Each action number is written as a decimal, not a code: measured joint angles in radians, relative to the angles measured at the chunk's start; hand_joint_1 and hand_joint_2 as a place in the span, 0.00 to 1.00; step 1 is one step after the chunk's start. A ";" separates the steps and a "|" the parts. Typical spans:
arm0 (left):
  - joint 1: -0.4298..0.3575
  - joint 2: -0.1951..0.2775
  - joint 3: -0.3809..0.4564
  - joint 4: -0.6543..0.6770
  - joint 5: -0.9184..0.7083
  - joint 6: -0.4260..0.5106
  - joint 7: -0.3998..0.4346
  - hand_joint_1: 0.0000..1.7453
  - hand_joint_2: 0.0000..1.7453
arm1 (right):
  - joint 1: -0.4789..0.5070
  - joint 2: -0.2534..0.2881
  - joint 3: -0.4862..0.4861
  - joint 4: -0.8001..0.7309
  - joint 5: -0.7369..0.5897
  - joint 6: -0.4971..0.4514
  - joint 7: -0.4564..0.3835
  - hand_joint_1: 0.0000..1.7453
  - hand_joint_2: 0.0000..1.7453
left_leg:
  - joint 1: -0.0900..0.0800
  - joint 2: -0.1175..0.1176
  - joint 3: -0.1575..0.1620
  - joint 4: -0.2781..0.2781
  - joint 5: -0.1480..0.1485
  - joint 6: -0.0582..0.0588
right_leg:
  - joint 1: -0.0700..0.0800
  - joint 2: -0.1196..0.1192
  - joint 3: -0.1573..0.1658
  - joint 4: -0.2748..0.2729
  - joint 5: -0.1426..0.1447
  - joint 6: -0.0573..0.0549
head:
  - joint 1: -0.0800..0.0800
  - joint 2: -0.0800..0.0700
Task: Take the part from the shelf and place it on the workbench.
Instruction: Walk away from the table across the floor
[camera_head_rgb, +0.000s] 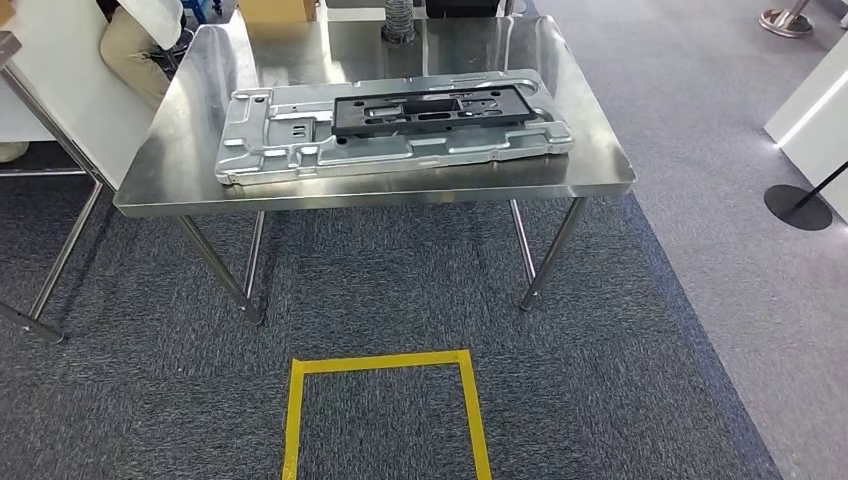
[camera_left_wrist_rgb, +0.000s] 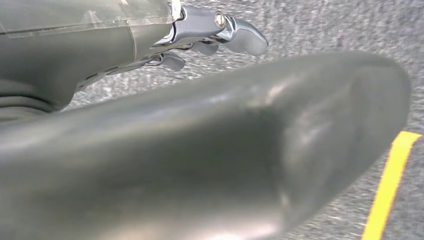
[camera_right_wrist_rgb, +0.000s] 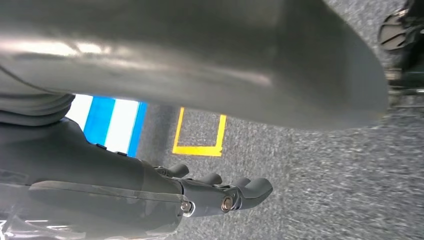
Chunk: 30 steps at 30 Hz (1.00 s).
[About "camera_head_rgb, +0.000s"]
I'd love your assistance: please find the blue metal cart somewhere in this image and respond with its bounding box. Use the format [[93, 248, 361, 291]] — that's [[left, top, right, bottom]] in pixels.
[[179, 0, 224, 28]]

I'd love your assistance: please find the brown cardboard box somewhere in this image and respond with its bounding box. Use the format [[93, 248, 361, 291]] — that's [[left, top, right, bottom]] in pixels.
[[236, 0, 319, 24]]

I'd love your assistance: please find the white display panel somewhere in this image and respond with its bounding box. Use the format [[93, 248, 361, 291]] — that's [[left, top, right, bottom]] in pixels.
[[763, 48, 848, 225]]

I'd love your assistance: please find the stainless steel workbench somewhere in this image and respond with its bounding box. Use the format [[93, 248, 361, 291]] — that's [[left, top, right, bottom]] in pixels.
[[113, 13, 638, 328]]

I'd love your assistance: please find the black plastic frame part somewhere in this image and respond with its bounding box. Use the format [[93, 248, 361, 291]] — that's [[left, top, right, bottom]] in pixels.
[[330, 83, 540, 140]]

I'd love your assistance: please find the black round stanchion base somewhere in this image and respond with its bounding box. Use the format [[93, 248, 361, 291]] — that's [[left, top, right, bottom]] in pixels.
[[763, 158, 848, 232]]

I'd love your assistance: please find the white panel table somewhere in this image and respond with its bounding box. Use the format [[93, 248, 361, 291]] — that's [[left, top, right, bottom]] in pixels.
[[0, 0, 158, 345]]

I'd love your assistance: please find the corrugated grey hose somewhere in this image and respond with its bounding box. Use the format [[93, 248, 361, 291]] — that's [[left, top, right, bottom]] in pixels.
[[380, 0, 418, 47]]

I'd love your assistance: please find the person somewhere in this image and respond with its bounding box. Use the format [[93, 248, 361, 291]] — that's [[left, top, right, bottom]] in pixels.
[[0, 0, 186, 165]]

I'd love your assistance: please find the stamped silver metal plate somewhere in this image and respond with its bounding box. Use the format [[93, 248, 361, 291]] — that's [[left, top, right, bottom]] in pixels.
[[213, 67, 576, 187]]

